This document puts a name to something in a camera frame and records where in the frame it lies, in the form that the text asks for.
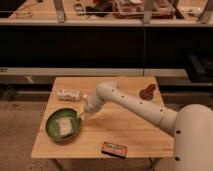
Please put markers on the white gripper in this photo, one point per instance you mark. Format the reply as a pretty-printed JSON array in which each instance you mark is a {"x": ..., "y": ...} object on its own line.
[{"x": 87, "y": 110}]

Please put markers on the green ceramic bowl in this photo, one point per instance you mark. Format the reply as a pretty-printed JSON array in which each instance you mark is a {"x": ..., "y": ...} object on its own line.
[{"x": 52, "y": 127}]

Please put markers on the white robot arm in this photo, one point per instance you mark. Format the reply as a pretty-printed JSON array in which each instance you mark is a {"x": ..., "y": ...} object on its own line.
[{"x": 191, "y": 127}]

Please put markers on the white sponge in bowl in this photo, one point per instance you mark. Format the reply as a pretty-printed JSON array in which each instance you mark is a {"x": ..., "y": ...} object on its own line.
[{"x": 65, "y": 126}]

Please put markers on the white plastic bottle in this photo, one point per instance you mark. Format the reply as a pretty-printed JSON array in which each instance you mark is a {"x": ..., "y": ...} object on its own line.
[{"x": 71, "y": 95}]

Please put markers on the wooden table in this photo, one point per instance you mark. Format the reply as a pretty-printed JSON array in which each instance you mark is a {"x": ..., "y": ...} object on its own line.
[{"x": 113, "y": 124}]

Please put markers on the orange black box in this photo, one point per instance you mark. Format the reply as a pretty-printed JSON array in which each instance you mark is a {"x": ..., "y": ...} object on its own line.
[{"x": 114, "y": 149}]

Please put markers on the black object on shelf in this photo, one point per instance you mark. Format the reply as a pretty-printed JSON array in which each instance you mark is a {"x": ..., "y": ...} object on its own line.
[{"x": 100, "y": 10}]

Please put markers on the black equipment at right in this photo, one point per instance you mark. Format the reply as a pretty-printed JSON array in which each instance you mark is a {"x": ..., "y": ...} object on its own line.
[{"x": 199, "y": 70}]

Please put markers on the basket on shelf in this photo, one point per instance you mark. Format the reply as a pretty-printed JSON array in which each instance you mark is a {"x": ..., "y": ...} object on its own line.
[{"x": 161, "y": 9}]

